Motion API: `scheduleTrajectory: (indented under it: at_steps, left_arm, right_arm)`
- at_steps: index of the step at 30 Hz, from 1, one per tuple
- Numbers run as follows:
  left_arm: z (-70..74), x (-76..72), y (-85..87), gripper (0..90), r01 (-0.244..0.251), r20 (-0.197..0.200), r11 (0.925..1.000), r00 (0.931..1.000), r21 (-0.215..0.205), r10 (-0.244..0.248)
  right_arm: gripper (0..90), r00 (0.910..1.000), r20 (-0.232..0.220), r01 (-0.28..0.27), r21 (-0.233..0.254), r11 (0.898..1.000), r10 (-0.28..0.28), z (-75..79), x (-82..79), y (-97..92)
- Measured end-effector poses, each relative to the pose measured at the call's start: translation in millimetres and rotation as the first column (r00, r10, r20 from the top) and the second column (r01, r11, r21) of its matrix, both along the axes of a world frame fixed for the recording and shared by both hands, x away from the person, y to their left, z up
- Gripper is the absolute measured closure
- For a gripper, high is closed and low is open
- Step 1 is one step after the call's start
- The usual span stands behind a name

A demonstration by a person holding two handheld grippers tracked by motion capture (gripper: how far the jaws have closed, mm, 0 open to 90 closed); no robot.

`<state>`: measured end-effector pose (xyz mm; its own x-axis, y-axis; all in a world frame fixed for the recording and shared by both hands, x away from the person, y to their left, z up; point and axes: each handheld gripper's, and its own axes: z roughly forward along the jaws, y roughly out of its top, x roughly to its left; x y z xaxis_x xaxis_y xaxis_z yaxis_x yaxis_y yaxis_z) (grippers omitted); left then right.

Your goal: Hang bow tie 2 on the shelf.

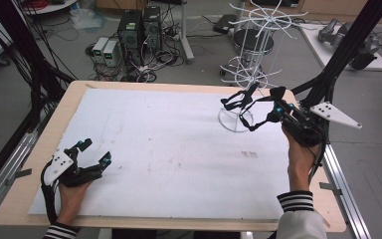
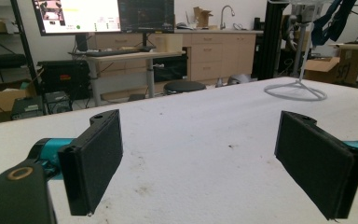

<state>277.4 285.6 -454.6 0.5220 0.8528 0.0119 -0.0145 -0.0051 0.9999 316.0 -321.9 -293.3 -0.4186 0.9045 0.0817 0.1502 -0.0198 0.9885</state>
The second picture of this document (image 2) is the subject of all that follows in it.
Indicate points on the small open cardboard box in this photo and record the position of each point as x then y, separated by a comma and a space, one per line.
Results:
202, 17

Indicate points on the black frame post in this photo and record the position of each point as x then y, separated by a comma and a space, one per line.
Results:
273, 37

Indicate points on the metal faucet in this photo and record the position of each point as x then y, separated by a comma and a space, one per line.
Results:
227, 12

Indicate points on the black equipment case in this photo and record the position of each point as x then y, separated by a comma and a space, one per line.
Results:
62, 77

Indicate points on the grey robot part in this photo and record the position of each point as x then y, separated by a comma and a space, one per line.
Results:
239, 79

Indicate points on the black metal shelf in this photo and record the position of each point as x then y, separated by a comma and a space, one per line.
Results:
12, 59

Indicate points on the cardboard box with papers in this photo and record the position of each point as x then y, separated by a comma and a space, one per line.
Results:
0, 102

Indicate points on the dark computer monitor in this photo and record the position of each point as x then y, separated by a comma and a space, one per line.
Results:
146, 15

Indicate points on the black keyboard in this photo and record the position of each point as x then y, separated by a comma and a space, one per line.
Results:
118, 52

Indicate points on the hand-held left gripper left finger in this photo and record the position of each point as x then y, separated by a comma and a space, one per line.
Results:
90, 161

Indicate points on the black round stool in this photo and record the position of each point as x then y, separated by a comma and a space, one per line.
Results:
183, 86

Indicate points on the bright computer monitor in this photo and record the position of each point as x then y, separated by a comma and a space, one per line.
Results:
84, 15

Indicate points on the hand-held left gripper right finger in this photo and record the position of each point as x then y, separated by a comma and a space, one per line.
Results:
317, 161

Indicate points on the black computer tower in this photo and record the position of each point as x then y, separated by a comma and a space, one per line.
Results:
58, 102
28, 109

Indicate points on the large cardboard box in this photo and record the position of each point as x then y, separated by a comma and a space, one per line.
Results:
332, 70

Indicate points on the grey desk leg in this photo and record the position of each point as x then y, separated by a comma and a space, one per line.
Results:
150, 77

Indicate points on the wooden cabinet row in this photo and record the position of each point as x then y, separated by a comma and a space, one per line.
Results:
217, 53

